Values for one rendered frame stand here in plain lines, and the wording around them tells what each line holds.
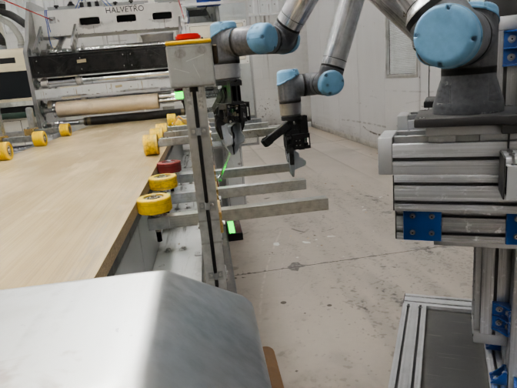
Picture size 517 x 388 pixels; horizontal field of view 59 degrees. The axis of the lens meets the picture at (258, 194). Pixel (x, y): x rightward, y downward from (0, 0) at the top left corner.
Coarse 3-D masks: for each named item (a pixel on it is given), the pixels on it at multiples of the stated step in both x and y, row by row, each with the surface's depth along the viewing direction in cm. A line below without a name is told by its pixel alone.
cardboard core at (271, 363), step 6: (264, 348) 190; (270, 348) 191; (264, 354) 186; (270, 354) 186; (270, 360) 181; (276, 360) 185; (270, 366) 177; (276, 366) 179; (270, 372) 174; (276, 372) 175; (270, 378) 170; (276, 378) 171; (276, 384) 167; (282, 384) 170
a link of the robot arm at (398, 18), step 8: (376, 0) 152; (384, 0) 151; (392, 0) 150; (384, 8) 153; (392, 8) 152; (400, 8) 151; (392, 16) 154; (400, 16) 153; (400, 24) 155; (408, 32) 156; (424, 64) 166
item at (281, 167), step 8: (232, 168) 160; (240, 168) 159; (248, 168) 159; (256, 168) 159; (264, 168) 160; (272, 168) 160; (280, 168) 160; (288, 168) 161; (184, 176) 157; (192, 176) 157; (224, 176) 159; (232, 176) 159; (240, 176) 159
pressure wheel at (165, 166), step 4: (168, 160) 156; (172, 160) 159; (176, 160) 158; (160, 164) 154; (164, 164) 153; (168, 164) 153; (172, 164) 153; (176, 164) 154; (180, 164) 156; (160, 168) 154; (164, 168) 153; (168, 168) 153; (172, 168) 154; (176, 168) 154; (180, 168) 156; (160, 172) 154; (164, 172) 154; (168, 172) 154; (172, 172) 154
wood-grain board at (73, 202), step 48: (48, 144) 254; (96, 144) 234; (0, 192) 132; (48, 192) 126; (96, 192) 121; (144, 192) 121; (0, 240) 87; (48, 240) 84; (96, 240) 82; (0, 288) 65
